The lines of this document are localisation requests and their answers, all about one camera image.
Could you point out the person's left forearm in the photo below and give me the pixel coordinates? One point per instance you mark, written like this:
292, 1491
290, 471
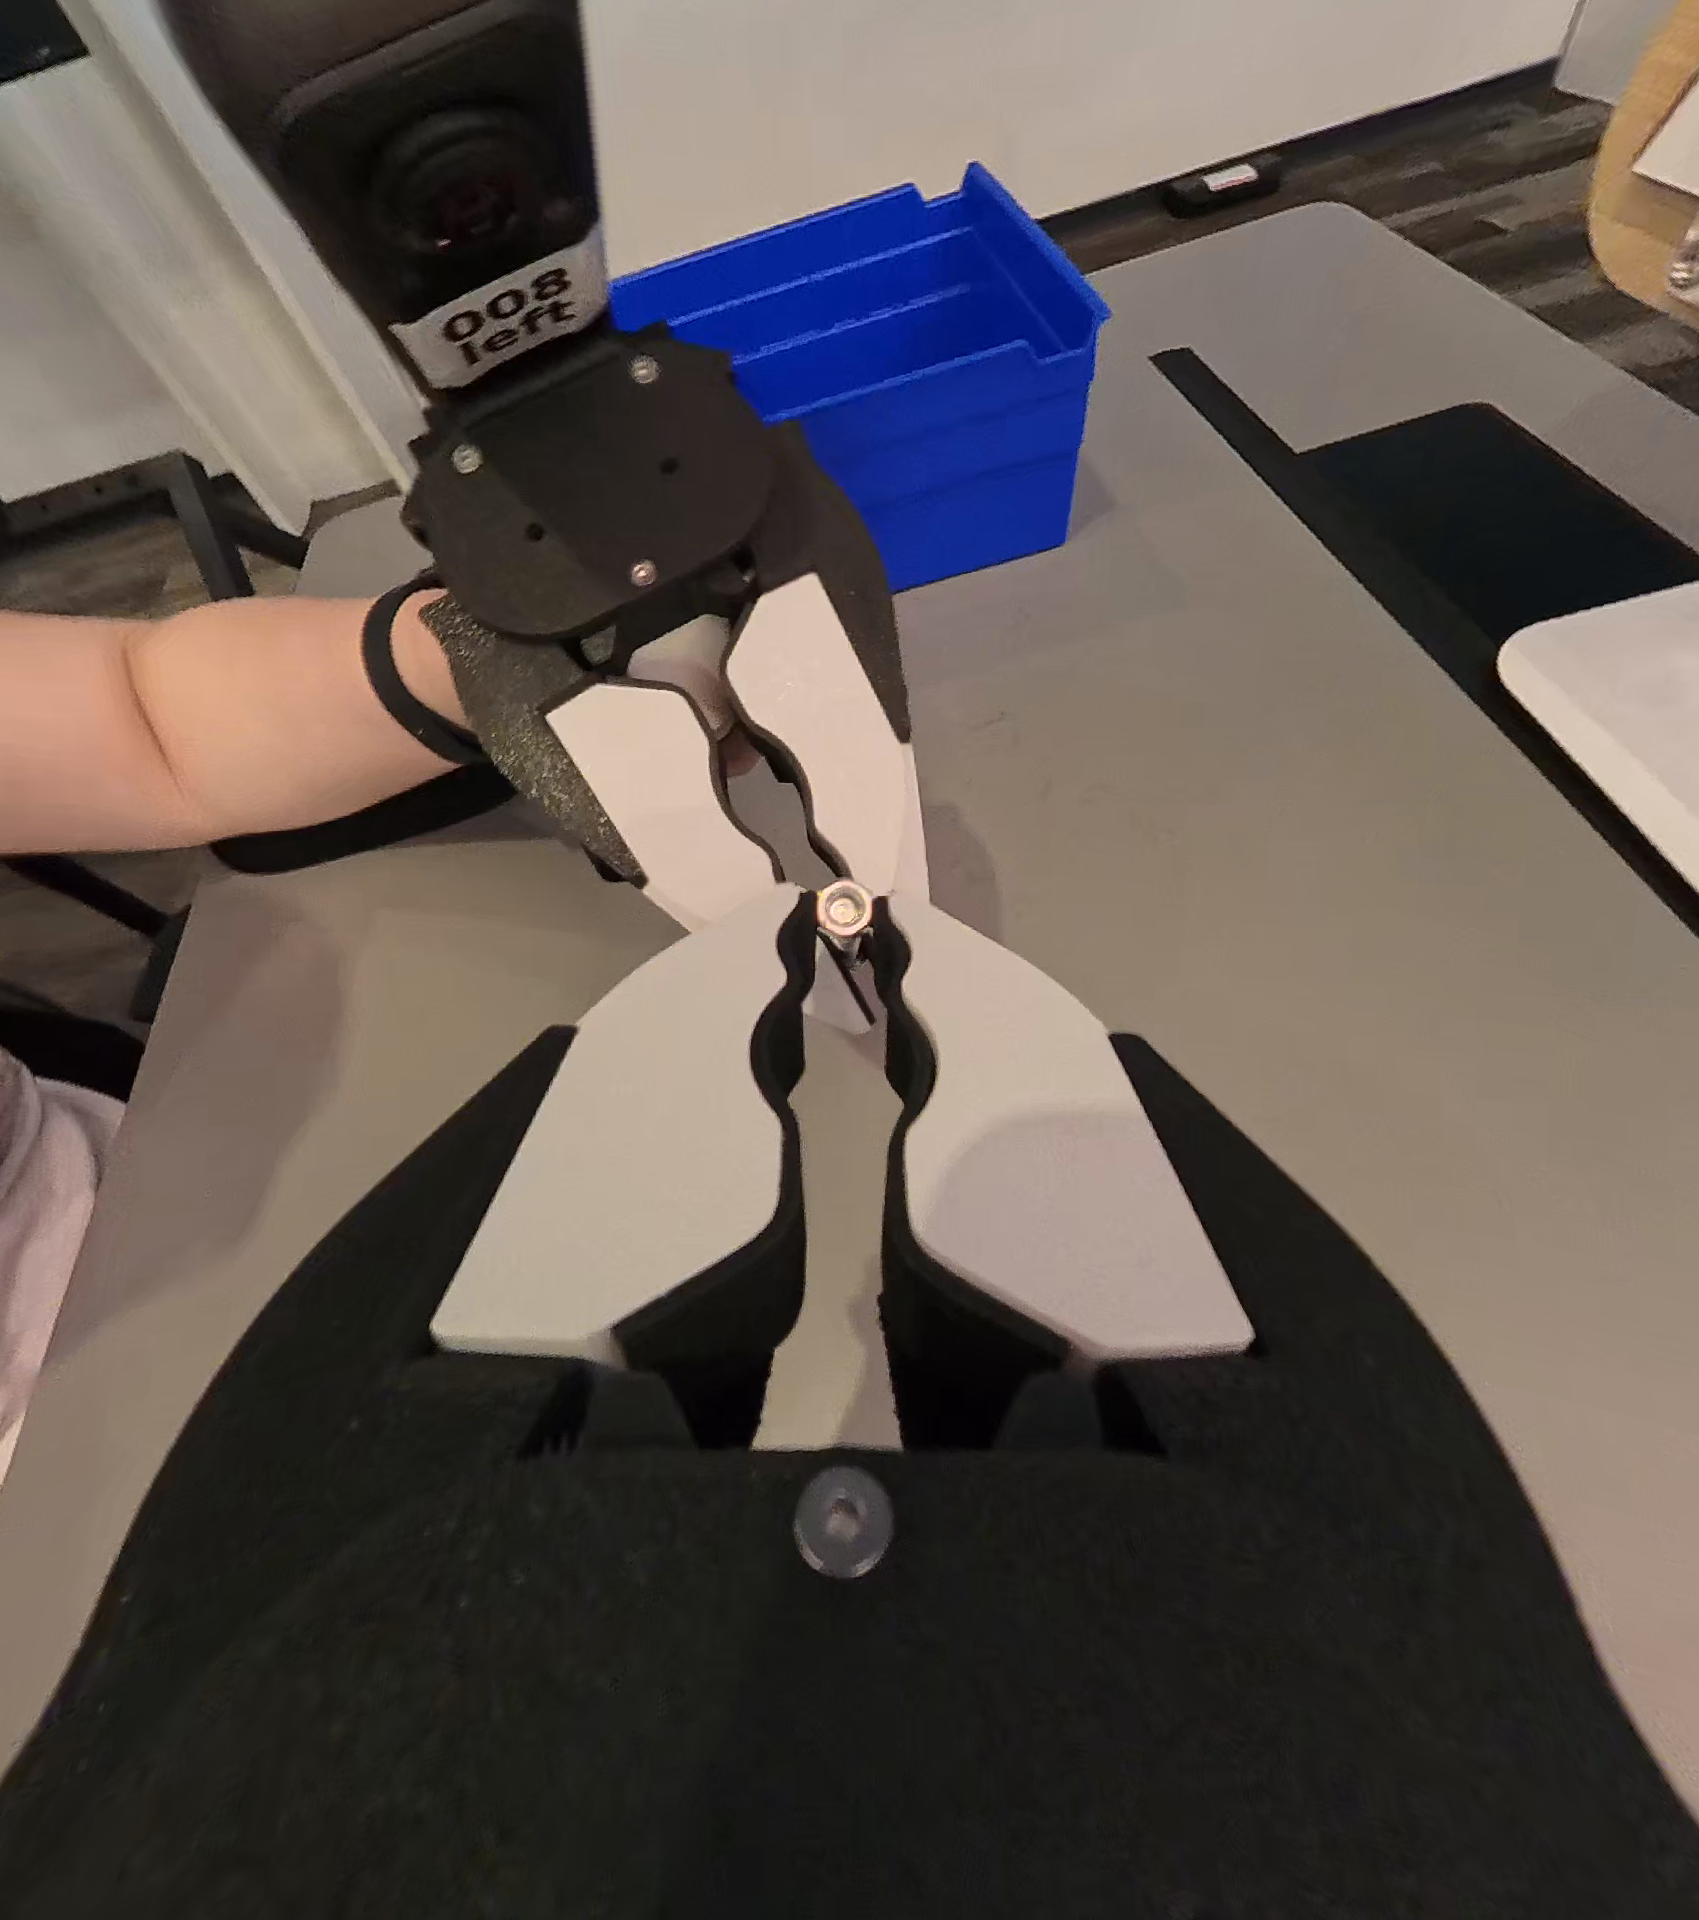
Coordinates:
114, 721

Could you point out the blue plastic bin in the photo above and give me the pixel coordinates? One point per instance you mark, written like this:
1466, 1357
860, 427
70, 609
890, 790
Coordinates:
910, 390

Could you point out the person's left hand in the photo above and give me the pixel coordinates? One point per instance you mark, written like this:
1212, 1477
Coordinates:
736, 743

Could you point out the black wrist band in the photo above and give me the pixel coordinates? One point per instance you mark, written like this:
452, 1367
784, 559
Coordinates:
406, 675

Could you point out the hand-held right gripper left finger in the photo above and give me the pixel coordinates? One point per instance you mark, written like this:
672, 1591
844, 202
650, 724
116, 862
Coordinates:
624, 1185

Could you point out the black screen stand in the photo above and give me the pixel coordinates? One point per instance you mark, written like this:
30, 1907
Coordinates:
114, 481

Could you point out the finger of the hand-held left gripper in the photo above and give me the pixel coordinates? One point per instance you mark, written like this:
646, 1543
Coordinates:
834, 704
654, 811

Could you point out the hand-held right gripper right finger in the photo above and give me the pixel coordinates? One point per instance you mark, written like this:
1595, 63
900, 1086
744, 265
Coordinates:
1074, 1185

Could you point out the white stand base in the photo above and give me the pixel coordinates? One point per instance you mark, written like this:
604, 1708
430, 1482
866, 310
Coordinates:
1643, 721

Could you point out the small silver nut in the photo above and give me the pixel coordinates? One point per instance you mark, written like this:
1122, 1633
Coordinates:
844, 908

